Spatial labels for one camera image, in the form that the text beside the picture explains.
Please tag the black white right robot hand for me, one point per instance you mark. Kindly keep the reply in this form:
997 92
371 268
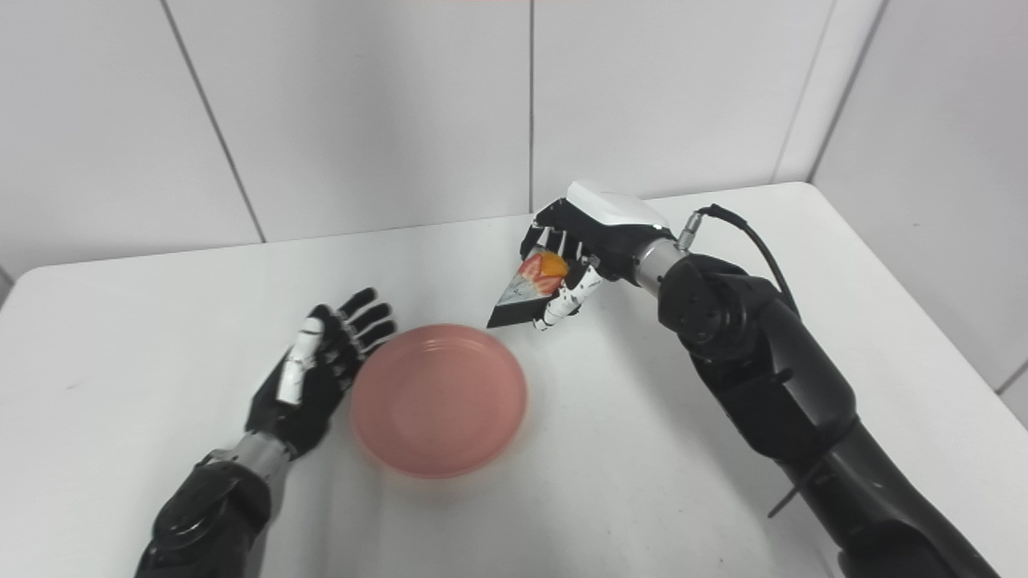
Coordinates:
598 241

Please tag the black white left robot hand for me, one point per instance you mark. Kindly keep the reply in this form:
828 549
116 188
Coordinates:
313 377

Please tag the chocolate cake slice with fruit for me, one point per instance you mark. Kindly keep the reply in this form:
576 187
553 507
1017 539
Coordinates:
526 291

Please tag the pink round plate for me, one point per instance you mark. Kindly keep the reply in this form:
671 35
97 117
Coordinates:
438 400

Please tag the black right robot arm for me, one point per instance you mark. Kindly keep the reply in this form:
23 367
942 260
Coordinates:
795 409

